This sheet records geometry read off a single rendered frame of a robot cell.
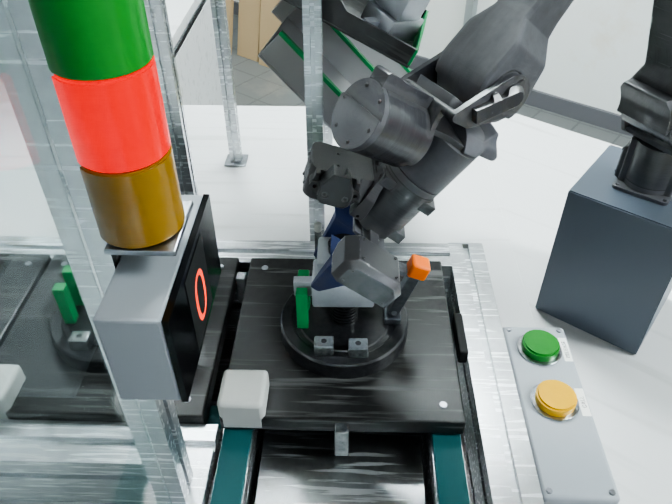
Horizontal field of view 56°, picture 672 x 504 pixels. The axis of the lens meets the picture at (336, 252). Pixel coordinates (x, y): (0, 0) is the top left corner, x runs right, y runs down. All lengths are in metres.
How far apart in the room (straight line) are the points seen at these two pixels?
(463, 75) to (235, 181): 0.68
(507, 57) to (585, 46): 2.75
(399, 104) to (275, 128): 0.83
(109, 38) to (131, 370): 0.19
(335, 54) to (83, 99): 0.61
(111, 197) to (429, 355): 0.43
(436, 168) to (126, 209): 0.28
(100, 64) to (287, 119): 1.04
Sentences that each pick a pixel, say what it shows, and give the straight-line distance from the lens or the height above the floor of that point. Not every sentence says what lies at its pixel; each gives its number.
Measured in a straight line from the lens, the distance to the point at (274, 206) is 1.07.
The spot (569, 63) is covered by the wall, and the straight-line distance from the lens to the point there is 3.31.
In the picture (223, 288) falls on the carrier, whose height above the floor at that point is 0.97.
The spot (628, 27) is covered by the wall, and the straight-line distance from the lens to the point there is 3.18.
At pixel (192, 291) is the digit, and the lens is 0.40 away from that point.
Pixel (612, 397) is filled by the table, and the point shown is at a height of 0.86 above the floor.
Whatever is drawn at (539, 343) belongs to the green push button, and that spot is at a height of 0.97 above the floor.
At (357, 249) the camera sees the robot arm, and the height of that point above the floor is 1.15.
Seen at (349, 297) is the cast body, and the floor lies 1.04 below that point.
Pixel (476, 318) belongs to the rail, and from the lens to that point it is 0.75.
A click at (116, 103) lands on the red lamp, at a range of 0.32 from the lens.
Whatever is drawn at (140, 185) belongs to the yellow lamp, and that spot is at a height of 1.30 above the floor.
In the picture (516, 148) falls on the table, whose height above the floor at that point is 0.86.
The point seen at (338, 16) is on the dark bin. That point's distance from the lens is 0.74.
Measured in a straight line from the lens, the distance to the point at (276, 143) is 1.25.
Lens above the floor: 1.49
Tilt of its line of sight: 40 degrees down
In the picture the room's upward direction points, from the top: straight up
